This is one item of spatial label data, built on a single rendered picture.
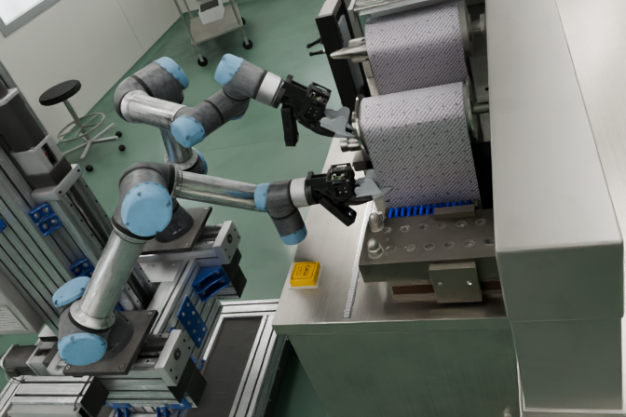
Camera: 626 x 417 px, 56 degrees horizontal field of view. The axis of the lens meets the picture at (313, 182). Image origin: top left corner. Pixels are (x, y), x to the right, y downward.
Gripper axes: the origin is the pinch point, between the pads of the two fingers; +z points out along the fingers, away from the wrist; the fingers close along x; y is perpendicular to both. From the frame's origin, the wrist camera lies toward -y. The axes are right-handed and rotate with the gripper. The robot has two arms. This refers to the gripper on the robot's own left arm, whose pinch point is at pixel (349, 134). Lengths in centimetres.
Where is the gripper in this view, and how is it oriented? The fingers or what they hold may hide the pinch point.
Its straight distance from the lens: 144.5
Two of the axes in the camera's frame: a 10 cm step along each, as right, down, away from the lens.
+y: 3.7, -6.7, -6.4
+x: 2.1, -6.1, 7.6
